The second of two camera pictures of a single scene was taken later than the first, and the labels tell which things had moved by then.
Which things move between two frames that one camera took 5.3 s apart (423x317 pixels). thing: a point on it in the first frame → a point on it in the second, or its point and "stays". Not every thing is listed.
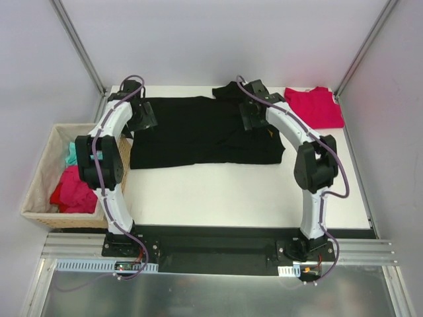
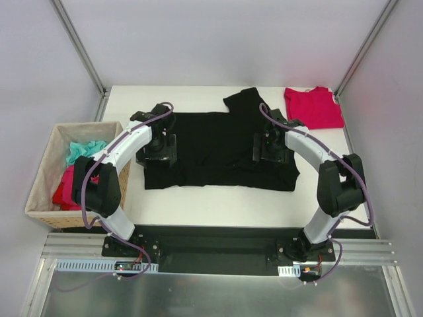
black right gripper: [254, 122] → [270, 154]
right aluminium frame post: [365, 45] stays
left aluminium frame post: [84, 54] stays
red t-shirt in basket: [73, 195] stays
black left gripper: [147, 119] → [157, 156]
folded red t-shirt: [316, 107] stays
